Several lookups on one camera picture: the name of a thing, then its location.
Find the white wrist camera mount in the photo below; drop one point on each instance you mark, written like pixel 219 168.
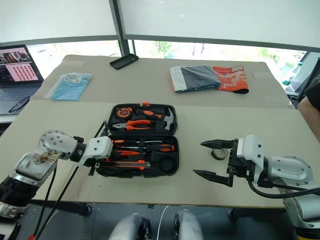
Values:
pixel 98 147
pixel 252 147

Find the dark grey window frame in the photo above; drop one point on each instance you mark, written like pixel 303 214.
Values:
pixel 125 47

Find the black phone case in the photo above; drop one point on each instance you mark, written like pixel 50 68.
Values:
pixel 123 61

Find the dark folded cloth package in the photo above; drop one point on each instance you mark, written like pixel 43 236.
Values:
pixel 197 77

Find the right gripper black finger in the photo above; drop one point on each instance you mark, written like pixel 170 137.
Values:
pixel 220 144
pixel 220 178

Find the orange tester screwdriver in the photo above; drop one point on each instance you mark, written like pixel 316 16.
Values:
pixel 127 152

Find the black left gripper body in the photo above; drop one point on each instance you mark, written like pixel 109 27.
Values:
pixel 98 165

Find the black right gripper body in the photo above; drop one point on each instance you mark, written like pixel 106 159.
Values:
pixel 237 166

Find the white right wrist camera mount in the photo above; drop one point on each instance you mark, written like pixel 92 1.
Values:
pixel 252 147

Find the orange red printed packet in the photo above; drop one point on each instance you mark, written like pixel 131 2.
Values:
pixel 233 80

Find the bystander in black shirt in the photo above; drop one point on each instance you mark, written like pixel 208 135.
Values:
pixel 308 112

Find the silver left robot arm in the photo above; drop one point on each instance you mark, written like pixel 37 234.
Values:
pixel 37 160

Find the white roller blind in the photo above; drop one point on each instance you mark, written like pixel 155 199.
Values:
pixel 57 17
pixel 220 17

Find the black plastic tool case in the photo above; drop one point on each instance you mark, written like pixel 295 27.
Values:
pixel 167 165

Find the open grey laptop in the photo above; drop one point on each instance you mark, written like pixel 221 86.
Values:
pixel 17 67

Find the black electrical tape roll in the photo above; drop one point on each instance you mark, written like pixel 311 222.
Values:
pixel 217 157

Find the black table leg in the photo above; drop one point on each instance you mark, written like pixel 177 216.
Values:
pixel 72 207
pixel 255 213

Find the black office chair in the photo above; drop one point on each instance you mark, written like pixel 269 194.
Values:
pixel 303 80

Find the black framed eyeglasses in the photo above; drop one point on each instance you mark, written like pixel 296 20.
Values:
pixel 18 104

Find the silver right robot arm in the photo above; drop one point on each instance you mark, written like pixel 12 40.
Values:
pixel 287 167

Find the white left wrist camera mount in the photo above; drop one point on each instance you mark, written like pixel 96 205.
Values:
pixel 98 147

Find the light blue plastic packet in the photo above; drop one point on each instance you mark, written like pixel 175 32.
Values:
pixel 68 88

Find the silver right robot leg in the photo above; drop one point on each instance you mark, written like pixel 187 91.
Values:
pixel 188 226

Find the orange black utility knife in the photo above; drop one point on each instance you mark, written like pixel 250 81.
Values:
pixel 125 164

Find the orange black tape measure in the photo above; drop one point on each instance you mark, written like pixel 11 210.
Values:
pixel 123 112

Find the clear bottle green label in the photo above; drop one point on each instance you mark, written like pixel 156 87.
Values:
pixel 291 75

